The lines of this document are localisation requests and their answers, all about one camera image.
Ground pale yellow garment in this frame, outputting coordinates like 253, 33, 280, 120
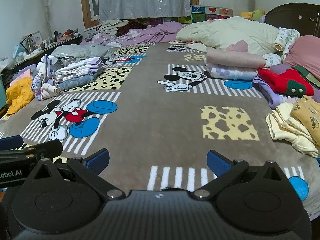
265, 102, 320, 158

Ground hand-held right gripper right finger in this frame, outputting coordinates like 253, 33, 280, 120
191, 149, 292, 201

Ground cream quilt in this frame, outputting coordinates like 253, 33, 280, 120
176, 16, 280, 53

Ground folded white purple-flower cloth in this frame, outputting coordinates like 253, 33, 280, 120
203, 63, 260, 81

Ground yellow printed garment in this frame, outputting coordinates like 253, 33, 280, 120
291, 95, 320, 143

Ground dark round table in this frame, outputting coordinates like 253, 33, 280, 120
264, 3, 320, 37

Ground lilac crumpled garment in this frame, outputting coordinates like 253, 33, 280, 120
37, 54, 61, 86

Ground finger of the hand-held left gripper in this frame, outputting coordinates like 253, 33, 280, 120
0, 135, 24, 151
0, 139, 63, 161

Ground folded pink beige towel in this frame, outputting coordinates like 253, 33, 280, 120
206, 47, 267, 70

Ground red garment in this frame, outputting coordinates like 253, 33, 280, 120
257, 68, 315, 98

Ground small floral cloth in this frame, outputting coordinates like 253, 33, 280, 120
31, 76, 45, 101

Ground cartoon mouse printed blanket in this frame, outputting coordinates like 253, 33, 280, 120
0, 41, 320, 218

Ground cream crumpled cloth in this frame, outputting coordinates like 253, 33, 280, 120
96, 19, 131, 37

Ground light purple garment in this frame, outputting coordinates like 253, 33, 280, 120
251, 76, 298, 110

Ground small pink cloth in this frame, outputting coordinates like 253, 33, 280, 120
227, 39, 250, 55

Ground folded blue jeans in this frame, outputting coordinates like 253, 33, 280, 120
58, 73, 97, 91

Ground pink garment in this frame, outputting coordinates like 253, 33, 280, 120
283, 35, 320, 75

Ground folded grey quilt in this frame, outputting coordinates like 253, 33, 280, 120
51, 44, 116, 61

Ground colourful foam play mat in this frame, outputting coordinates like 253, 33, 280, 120
147, 4, 234, 25

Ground stack of folded pale clothes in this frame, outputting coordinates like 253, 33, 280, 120
54, 57, 105, 81

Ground wooden window frame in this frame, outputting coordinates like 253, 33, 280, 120
79, 0, 200, 30

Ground picture frame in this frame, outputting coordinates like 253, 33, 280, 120
26, 31, 42, 48

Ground white green floral cloth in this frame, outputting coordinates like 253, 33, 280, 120
262, 27, 301, 68

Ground rolled beige cloth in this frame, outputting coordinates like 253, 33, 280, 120
41, 83, 62, 98

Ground dark green garment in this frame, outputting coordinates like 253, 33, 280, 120
291, 66, 320, 90

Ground mauve cloth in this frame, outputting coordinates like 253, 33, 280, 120
269, 63, 293, 75

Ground orange yellow garment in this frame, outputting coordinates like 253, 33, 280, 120
5, 77, 35, 116

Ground yellow green plush toy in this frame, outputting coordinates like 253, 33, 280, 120
238, 9, 266, 22

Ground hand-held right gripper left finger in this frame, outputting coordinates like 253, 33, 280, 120
24, 148, 126, 201

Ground cluttered dark desk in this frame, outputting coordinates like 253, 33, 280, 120
14, 29, 83, 66

